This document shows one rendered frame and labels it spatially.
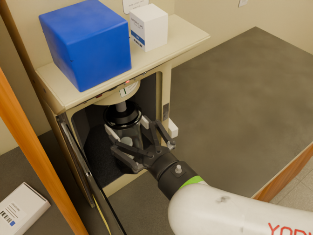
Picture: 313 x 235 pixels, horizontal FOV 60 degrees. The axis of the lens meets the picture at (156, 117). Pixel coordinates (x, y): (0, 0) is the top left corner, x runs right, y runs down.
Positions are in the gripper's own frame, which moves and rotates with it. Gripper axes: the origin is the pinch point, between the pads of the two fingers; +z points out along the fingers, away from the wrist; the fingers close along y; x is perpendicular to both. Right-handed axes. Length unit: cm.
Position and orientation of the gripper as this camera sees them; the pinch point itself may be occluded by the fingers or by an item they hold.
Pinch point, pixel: (125, 124)
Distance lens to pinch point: 78.7
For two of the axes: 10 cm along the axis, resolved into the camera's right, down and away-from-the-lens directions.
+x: 0.0, 6.7, 7.4
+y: -7.9, 4.6, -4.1
